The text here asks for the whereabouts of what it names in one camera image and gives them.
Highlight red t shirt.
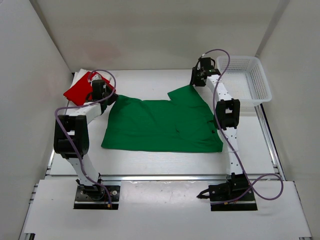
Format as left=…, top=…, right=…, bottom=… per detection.
left=63, top=72, right=111, bottom=106

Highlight white t shirt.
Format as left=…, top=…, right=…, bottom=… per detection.
left=72, top=68, right=112, bottom=83

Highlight white plastic basket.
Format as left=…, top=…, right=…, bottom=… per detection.
left=216, top=55, right=272, bottom=108

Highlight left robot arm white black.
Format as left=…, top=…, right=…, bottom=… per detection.
left=53, top=77, right=118, bottom=201

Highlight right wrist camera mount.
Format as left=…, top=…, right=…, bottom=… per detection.
left=199, top=53, right=207, bottom=59

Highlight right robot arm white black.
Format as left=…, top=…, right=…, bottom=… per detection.
left=190, top=57, right=250, bottom=202

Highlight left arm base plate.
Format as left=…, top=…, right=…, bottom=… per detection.
left=73, top=185, right=121, bottom=210

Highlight aluminium table rail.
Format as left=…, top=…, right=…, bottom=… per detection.
left=44, top=174, right=279, bottom=182

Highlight green t shirt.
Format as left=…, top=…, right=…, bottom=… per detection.
left=101, top=85, right=223, bottom=153

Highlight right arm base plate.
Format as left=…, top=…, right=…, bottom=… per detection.
left=196, top=181, right=258, bottom=212

